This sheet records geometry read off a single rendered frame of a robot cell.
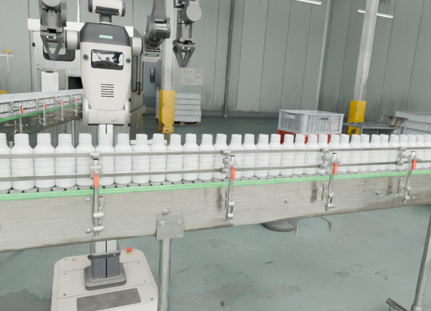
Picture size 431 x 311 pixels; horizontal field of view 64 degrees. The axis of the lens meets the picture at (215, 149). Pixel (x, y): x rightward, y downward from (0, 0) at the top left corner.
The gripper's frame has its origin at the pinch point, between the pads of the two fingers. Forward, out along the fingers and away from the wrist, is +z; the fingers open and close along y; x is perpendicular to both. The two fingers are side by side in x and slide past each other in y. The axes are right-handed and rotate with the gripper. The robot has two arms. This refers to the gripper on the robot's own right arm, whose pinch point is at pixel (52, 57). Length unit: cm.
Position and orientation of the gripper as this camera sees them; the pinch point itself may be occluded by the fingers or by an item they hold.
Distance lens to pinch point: 129.7
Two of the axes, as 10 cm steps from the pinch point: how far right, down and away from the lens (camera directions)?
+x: 9.2, -0.2, 4.0
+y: 3.9, 1.9, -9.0
